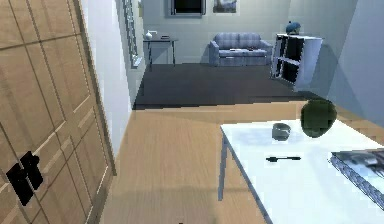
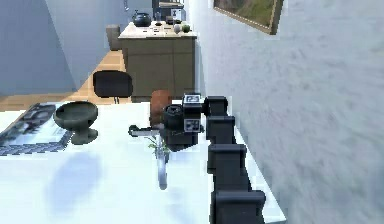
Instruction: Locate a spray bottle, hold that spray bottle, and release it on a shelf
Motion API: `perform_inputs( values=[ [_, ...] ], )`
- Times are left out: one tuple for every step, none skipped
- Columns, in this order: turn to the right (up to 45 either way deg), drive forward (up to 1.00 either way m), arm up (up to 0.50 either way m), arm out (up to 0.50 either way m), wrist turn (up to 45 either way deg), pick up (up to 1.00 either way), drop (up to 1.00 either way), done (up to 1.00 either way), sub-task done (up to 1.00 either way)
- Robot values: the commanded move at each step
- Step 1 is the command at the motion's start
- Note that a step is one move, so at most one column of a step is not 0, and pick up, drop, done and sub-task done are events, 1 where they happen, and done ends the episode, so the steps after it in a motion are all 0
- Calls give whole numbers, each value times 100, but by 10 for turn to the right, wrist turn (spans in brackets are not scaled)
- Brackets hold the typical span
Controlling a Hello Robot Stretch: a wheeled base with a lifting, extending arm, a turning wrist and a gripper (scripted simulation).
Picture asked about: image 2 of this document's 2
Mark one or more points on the black and white newspaper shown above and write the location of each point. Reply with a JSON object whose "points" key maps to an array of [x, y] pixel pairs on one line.
{"points": [[30, 133]]}

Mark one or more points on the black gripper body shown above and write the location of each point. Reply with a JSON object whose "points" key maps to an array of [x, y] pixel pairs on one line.
{"points": [[173, 118]]}

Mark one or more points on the black chair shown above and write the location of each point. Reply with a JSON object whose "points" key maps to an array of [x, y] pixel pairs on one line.
{"points": [[112, 84]]}

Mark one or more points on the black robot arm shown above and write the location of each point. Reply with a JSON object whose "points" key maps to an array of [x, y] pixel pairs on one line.
{"points": [[230, 166]]}

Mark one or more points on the dark green pedestal bowl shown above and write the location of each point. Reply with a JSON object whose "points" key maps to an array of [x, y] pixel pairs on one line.
{"points": [[76, 116]]}

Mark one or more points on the black mug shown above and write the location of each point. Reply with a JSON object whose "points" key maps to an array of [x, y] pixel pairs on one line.
{"points": [[169, 20]]}

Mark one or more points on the olive cabinet with pale top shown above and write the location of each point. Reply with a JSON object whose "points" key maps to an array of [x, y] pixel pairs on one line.
{"points": [[156, 63]]}

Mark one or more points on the glass vase with plant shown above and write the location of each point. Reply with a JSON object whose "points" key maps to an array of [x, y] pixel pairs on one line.
{"points": [[162, 166]]}

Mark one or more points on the green apple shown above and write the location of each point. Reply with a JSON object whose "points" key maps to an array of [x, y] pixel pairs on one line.
{"points": [[185, 28]]}

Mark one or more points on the framed landscape picture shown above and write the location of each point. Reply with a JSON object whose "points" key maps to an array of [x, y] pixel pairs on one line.
{"points": [[253, 11]]}

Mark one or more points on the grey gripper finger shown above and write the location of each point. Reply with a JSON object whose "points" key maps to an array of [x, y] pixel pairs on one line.
{"points": [[146, 133], [146, 128]]}

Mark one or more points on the brown vase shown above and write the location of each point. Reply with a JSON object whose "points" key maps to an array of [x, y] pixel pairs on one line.
{"points": [[160, 103]]}

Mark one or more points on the black kettle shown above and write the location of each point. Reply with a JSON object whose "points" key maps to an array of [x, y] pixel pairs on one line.
{"points": [[142, 19]]}

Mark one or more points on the grey cup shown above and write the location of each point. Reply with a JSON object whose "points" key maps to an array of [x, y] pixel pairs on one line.
{"points": [[177, 28]]}

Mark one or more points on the grey bin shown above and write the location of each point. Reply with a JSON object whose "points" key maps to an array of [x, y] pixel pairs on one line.
{"points": [[113, 36]]}

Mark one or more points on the white table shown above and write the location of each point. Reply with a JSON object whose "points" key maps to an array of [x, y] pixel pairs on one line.
{"points": [[100, 180]]}

